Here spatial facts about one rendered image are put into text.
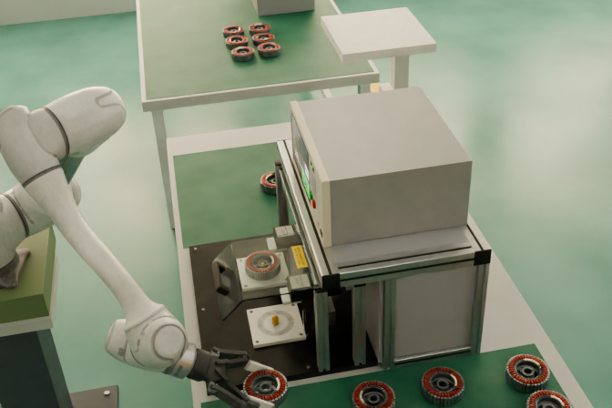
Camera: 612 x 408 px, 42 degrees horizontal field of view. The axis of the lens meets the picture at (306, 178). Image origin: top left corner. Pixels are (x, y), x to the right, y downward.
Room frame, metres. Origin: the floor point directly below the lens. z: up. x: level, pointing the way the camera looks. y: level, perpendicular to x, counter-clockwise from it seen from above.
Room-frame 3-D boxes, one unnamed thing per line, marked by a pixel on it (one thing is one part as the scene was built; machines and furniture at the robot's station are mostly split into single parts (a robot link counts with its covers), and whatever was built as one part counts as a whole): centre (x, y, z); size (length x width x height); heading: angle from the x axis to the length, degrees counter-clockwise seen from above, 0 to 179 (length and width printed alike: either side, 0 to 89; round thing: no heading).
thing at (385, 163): (1.88, -0.19, 1.22); 0.44 x 0.39 x 0.20; 10
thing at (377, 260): (1.89, -0.19, 1.09); 0.68 x 0.44 x 0.05; 10
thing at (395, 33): (2.83, -0.29, 0.98); 0.37 x 0.35 x 0.46; 10
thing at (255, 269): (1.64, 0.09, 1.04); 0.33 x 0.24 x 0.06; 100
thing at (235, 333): (1.84, 0.11, 0.76); 0.64 x 0.47 x 0.02; 10
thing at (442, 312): (1.58, -0.32, 0.91); 0.28 x 0.03 x 0.32; 100
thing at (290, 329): (1.72, 0.11, 0.78); 0.15 x 0.15 x 0.01; 10
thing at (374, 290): (1.88, -0.12, 0.92); 0.66 x 0.01 x 0.30; 10
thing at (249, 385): (1.40, 0.13, 0.86); 0.11 x 0.11 x 0.04
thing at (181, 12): (4.21, 0.33, 0.37); 1.85 x 1.10 x 0.75; 10
